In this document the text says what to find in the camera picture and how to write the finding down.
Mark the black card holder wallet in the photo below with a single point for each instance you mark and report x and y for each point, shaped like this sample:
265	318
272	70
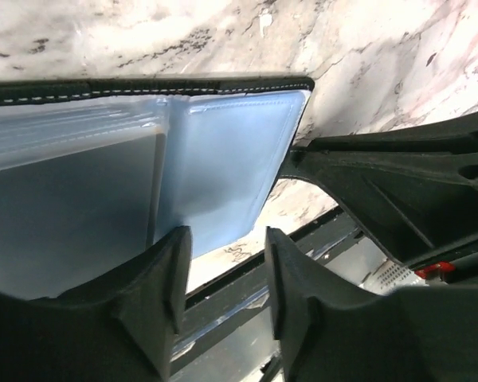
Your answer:
94	172

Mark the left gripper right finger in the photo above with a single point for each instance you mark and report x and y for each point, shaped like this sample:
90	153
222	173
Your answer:
332	330

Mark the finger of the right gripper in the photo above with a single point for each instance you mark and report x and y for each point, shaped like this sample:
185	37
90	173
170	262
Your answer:
413	191

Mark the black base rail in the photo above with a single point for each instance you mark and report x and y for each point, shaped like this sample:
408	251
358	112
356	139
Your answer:
226	332

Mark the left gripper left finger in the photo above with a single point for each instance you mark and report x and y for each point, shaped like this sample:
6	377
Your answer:
120	326

